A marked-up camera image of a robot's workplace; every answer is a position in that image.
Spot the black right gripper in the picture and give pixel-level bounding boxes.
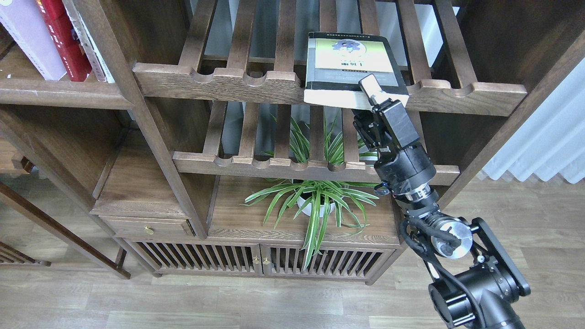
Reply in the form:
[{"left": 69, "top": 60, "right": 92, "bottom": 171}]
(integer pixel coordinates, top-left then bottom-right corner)
[{"left": 352, "top": 74, "right": 440, "bottom": 213}]

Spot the black and yellow book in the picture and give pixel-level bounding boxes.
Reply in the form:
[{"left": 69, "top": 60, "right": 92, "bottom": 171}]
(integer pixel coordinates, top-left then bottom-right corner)
[{"left": 303, "top": 32, "right": 409, "bottom": 110}]

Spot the red book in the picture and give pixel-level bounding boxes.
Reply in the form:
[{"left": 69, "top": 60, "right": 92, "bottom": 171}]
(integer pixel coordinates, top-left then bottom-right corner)
[{"left": 36, "top": 0, "right": 91, "bottom": 82}]

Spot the white lavender book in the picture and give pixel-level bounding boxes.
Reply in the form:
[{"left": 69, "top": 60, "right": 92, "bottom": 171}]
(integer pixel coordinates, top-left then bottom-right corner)
[{"left": 0, "top": 0, "right": 66, "bottom": 81}]

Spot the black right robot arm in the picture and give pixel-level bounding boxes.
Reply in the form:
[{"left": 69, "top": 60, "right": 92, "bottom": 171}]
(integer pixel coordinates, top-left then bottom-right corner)
[{"left": 354, "top": 74, "right": 530, "bottom": 329}]

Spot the white plant pot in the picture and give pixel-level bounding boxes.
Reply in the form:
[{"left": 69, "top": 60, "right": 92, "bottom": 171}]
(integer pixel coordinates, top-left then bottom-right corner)
[{"left": 296, "top": 194, "right": 335, "bottom": 218}]

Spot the white curtain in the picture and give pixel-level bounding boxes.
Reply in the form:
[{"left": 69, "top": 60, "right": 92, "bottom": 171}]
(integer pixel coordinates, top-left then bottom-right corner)
[{"left": 481, "top": 61, "right": 585, "bottom": 184}]

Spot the dark wooden bookshelf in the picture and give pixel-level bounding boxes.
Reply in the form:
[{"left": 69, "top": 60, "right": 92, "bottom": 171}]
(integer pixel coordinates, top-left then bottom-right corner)
[{"left": 1, "top": 0, "right": 584, "bottom": 285}]

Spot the white upright book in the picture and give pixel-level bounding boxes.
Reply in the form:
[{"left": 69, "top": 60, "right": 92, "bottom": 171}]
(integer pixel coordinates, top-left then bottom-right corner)
[{"left": 63, "top": 0, "right": 115, "bottom": 84}]

